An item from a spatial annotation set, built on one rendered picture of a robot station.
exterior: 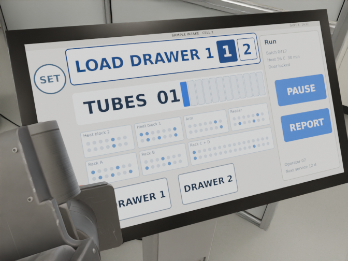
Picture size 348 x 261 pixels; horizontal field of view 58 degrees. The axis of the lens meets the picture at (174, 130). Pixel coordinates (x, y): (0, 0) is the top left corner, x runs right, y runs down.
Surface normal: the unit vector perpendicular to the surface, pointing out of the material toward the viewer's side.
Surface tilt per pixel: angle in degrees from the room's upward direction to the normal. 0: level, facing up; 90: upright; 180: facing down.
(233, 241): 0
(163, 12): 90
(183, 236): 90
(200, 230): 90
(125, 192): 50
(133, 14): 90
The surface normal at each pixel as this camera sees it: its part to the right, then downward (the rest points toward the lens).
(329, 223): 0.05, -0.78
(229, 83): 0.28, -0.04
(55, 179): 0.74, -0.19
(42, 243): 0.04, 0.05
